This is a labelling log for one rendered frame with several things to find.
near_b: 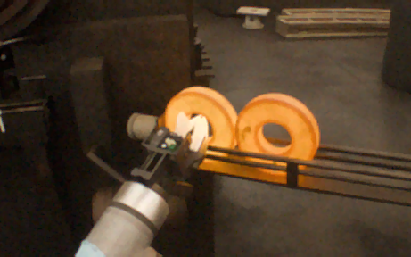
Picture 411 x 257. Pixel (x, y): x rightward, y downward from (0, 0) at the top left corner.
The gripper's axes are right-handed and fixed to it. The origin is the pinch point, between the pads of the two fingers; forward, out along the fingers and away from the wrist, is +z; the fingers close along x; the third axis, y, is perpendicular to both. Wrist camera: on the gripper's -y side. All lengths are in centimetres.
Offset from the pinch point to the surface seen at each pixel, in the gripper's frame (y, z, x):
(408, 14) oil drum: -82, 219, -51
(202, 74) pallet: -101, 129, 80
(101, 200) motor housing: -14.1, -17.3, 20.0
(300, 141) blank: 2.2, -0.7, -20.6
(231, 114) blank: 3.3, 1.0, -6.6
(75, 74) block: 8.6, -1.7, 29.2
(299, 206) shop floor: -88, 41, -12
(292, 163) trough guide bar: -0.6, -3.8, -20.1
